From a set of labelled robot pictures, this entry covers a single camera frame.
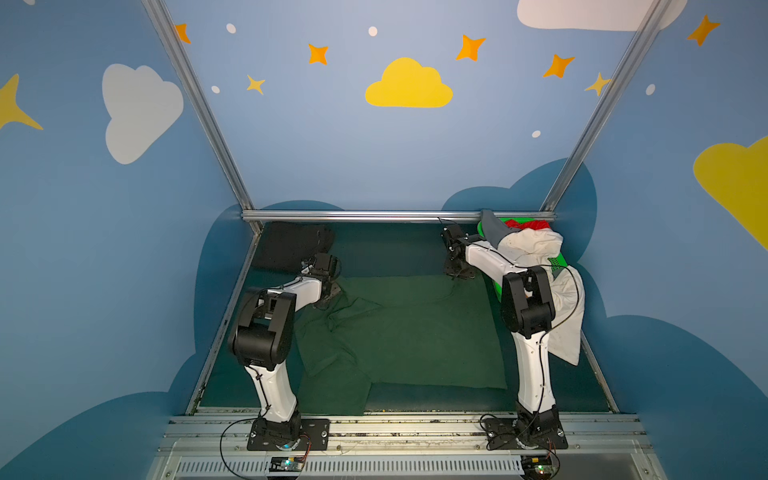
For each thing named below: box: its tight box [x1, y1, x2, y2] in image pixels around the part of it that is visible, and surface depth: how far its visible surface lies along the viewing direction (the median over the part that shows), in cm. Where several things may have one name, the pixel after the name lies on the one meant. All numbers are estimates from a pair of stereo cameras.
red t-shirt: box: [505, 219, 550, 230], surface depth 113 cm
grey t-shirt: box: [480, 209, 519, 250], surface depth 113 cm
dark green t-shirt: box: [294, 275, 507, 415], surface depth 91 cm
